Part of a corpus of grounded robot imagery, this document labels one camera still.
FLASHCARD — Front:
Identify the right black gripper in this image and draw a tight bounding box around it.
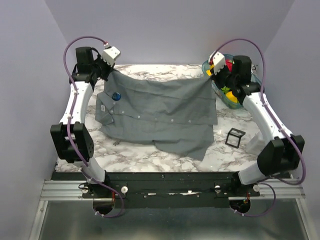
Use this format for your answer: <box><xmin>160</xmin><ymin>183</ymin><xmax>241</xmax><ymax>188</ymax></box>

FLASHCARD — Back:
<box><xmin>210</xmin><ymin>62</ymin><xmax>238</xmax><ymax>90</ymax></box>

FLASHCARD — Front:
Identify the grey button shirt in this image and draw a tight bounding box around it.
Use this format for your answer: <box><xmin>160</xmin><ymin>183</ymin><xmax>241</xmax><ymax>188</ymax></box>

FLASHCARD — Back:
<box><xmin>95</xmin><ymin>70</ymin><xmax>218</xmax><ymax>161</ymax></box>

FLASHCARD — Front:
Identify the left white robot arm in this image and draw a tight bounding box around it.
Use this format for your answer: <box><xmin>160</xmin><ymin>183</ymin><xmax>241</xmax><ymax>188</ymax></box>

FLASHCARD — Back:
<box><xmin>50</xmin><ymin>44</ymin><xmax>121</xmax><ymax>198</ymax></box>

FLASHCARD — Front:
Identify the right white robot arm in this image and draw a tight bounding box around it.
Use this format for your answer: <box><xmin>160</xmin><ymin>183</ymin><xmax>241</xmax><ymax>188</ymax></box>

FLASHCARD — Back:
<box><xmin>208</xmin><ymin>52</ymin><xmax>305</xmax><ymax>196</ymax></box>

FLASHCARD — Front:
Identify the green striped melon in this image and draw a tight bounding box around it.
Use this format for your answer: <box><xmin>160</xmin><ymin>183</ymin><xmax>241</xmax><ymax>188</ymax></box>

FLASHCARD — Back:
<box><xmin>221</xmin><ymin>86</ymin><xmax>231</xmax><ymax>94</ymax></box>

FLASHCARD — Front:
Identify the pink dragon fruit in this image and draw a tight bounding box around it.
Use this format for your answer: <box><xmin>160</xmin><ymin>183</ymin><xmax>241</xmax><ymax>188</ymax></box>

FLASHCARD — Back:
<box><xmin>225</xmin><ymin>59</ymin><xmax>233</xmax><ymax>70</ymax></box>

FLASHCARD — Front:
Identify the yellow mango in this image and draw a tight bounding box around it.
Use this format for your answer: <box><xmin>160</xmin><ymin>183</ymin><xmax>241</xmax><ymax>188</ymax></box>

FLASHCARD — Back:
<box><xmin>206</xmin><ymin>64</ymin><xmax>215</xmax><ymax>76</ymax></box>

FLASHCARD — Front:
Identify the clear teal fruit tub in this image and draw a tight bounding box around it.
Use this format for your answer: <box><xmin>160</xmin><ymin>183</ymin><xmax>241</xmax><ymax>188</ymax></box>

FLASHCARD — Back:
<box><xmin>201</xmin><ymin>54</ymin><xmax>262</xmax><ymax>109</ymax></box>

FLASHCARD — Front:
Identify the yellow pear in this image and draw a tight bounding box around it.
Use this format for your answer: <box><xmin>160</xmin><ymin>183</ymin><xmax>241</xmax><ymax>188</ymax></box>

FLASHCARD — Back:
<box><xmin>225</xmin><ymin>91</ymin><xmax>239</xmax><ymax>104</ymax></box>

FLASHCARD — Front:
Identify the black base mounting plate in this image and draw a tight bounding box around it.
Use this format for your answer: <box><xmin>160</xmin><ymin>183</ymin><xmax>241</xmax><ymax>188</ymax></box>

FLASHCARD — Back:
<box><xmin>51</xmin><ymin>171</ymin><xmax>293</xmax><ymax>210</ymax></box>

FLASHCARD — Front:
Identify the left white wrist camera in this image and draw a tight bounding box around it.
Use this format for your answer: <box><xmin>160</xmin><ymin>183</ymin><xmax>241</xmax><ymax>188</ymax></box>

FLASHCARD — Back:
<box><xmin>100</xmin><ymin>46</ymin><xmax>121</xmax><ymax>67</ymax></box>

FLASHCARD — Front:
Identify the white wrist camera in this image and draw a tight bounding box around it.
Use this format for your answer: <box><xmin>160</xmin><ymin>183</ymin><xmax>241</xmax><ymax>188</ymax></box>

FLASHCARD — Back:
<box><xmin>208</xmin><ymin>51</ymin><xmax>226</xmax><ymax>74</ymax></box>
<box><xmin>100</xmin><ymin>46</ymin><xmax>121</xmax><ymax>67</ymax></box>

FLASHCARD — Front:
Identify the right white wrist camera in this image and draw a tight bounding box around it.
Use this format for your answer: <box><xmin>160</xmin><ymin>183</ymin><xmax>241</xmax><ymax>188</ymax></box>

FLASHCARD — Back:
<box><xmin>208</xmin><ymin>51</ymin><xmax>226</xmax><ymax>74</ymax></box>

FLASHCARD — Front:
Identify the right black square frame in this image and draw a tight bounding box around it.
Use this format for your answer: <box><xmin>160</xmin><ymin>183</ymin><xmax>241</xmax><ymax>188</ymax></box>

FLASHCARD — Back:
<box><xmin>225</xmin><ymin>127</ymin><xmax>246</xmax><ymax>149</ymax></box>

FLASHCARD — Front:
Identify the aluminium rail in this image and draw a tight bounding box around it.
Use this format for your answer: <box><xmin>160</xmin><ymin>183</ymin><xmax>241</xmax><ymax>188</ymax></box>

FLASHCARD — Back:
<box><xmin>40</xmin><ymin>179</ymin><xmax>306</xmax><ymax>201</ymax></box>

